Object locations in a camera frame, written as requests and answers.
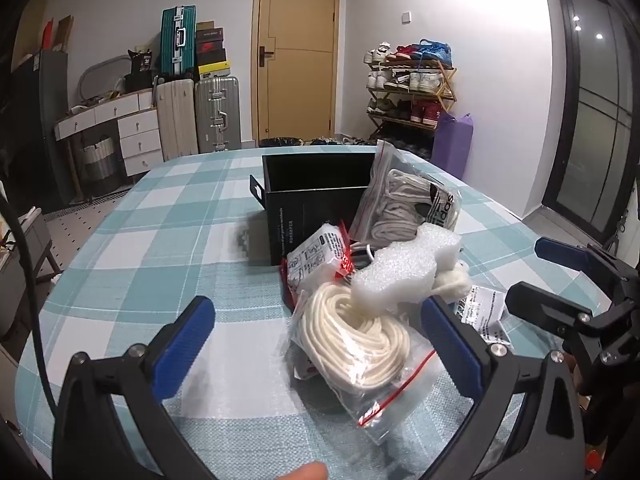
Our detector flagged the white foam piece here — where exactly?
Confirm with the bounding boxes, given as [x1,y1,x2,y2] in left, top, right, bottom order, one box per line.
[351,224,463,318]

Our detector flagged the bag of white rope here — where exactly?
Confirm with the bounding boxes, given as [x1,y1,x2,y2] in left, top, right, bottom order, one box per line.
[289,280,451,431]

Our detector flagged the grey oval frame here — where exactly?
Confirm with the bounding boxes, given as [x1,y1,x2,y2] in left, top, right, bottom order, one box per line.
[77,56,132,101]

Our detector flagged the teal suitcase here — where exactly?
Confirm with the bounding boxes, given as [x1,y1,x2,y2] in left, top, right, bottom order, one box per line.
[160,6,197,81]

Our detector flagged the beige suitcase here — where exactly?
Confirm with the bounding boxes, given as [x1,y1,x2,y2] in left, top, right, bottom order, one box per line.
[155,78,199,161]

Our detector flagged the dark glass door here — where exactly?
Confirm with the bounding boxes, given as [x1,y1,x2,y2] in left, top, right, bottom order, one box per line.
[541,0,640,248]

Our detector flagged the shoes on floor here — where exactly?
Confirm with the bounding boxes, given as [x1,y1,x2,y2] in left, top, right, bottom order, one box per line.
[300,135,376,147]

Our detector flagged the black wardrobe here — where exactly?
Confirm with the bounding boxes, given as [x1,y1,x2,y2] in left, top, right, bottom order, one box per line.
[0,55,46,181]

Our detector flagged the bamboo shoe rack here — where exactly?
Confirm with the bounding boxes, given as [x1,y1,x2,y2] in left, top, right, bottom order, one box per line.
[365,57,457,156]

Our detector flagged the white packet with red print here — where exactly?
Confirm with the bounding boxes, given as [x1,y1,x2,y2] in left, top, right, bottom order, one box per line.
[285,221,358,306]

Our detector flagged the black cable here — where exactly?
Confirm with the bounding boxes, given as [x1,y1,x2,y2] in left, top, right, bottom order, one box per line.
[0,192,58,411]

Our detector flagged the purple bag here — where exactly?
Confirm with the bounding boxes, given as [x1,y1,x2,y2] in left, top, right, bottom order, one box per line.
[431,112,473,178]

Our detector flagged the bag of striped laces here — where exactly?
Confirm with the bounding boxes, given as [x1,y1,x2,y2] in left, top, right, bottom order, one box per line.
[347,140,463,248]

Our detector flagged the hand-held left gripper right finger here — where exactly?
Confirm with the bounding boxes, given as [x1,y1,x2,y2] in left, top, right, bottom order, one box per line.
[420,296,591,480]

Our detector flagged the white drawer desk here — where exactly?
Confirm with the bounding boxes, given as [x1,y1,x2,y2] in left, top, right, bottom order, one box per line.
[54,89,163,177]

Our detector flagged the person's left hand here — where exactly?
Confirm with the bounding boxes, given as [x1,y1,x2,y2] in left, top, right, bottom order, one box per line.
[287,462,331,480]

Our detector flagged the black bag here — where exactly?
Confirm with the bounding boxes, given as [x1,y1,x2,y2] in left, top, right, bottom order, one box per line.
[125,49,155,92]

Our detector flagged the silver suitcase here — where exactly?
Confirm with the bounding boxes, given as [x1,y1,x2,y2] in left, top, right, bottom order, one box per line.
[194,76,242,153]

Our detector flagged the grey white laundry basket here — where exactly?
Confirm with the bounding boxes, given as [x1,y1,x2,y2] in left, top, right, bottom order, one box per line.
[80,135,123,196]

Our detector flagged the shoe rack with shoes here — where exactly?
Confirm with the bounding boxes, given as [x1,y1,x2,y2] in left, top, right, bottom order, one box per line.
[365,39,453,151]

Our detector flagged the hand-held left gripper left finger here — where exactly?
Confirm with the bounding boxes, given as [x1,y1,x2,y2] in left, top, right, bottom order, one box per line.
[52,295,216,480]

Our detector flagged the small wire bundle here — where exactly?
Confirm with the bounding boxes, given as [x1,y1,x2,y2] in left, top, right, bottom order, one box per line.
[345,242,381,276]

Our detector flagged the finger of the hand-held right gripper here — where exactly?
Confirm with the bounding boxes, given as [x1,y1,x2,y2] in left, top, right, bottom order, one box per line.
[505,281,636,366]
[534,236,640,306]

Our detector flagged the yellow wooden door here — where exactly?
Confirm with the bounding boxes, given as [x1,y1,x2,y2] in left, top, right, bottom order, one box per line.
[251,0,341,148]

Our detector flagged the black cardboard box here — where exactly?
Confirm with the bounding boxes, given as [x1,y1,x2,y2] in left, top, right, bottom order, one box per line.
[249,152,378,268]

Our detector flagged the white fluffy pad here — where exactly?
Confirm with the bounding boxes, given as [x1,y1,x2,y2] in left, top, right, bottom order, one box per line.
[435,260,473,306]

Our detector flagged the brown cardboard box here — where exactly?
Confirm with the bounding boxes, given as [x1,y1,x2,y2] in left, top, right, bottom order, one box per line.
[54,15,75,53]

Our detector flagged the yellow black shoe box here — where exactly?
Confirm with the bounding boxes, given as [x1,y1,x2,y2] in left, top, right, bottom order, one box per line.
[197,59,234,80]

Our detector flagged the grey refrigerator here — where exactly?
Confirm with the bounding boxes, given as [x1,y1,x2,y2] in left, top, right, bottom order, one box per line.
[39,50,71,133]

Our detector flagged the white paper label packet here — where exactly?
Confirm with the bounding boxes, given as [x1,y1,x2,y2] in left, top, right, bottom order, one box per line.
[450,284,516,356]

